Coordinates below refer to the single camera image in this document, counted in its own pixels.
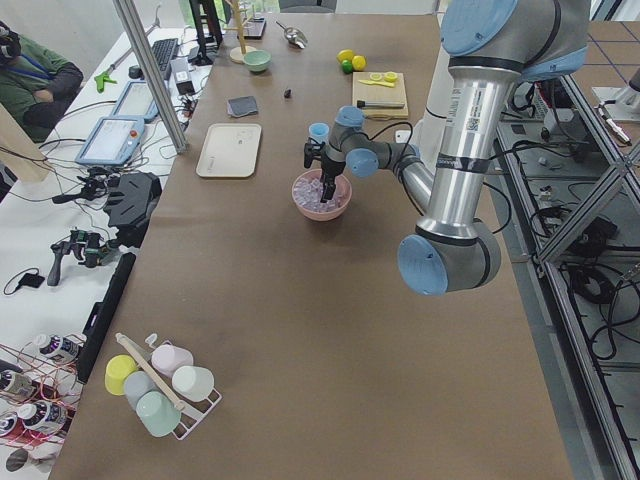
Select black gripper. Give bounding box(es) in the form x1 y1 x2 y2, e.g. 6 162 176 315
320 144 345 203

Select clear ice cubes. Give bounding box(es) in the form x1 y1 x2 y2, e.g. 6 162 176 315
293 177 347 213

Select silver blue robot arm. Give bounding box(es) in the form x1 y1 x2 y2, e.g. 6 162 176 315
305 1 590 295

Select light blue cup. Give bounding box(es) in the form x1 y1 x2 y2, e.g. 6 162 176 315
308 122 330 146

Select metal ice scoop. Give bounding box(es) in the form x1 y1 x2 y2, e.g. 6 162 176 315
276 21 308 49

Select pink cup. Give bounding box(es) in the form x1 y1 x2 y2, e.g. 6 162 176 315
151 344 194 377

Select white cup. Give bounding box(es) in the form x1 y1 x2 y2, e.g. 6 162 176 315
172 365 215 402

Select white cup rack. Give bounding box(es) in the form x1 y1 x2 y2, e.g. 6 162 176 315
115 333 223 441

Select grey cup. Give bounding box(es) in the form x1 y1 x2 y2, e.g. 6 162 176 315
123 370 156 410

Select yellow cup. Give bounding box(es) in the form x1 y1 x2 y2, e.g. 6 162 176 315
104 354 138 396

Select mint green cup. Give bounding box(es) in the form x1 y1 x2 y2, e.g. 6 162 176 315
135 391 181 437

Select pink bowl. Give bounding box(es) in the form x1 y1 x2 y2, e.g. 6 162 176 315
291 169 352 221

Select steel muddler black tip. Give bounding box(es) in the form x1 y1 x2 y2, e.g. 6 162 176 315
356 100 405 109

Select cream rabbit tray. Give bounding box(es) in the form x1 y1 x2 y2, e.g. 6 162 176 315
195 123 262 179

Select bamboo cutting board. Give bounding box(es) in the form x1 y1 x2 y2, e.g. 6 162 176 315
352 72 409 120

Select yellow plastic knife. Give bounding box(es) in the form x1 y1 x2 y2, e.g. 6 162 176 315
357 79 396 88

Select green lime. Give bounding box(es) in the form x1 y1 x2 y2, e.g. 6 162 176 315
341 59 354 75

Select grey folded cloth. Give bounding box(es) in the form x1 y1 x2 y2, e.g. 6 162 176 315
227 96 259 118

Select lemon half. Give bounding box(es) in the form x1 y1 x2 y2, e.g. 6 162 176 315
383 71 398 83

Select yellow lemon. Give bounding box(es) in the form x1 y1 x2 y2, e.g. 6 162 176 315
336 49 355 63
351 55 367 72

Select mint green bowl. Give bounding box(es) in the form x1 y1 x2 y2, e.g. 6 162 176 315
243 50 272 73

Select wooden glass holder tree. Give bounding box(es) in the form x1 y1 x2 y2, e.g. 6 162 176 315
225 0 256 64

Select blue teach pendant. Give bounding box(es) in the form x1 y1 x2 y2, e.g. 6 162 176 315
75 115 145 166
111 80 159 123

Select black keyboard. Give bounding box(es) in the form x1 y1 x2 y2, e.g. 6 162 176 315
151 38 179 80

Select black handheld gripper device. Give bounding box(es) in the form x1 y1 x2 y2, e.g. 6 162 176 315
46 229 121 286

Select seated person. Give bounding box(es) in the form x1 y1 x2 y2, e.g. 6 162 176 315
1 23 84 143

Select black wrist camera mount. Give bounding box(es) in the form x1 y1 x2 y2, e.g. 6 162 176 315
303 139 325 169

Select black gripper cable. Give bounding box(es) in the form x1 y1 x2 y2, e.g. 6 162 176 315
363 119 416 161

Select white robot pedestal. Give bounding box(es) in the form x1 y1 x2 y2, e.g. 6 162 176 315
394 47 453 150

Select aluminium frame post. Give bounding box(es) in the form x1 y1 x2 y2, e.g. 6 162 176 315
113 0 188 154

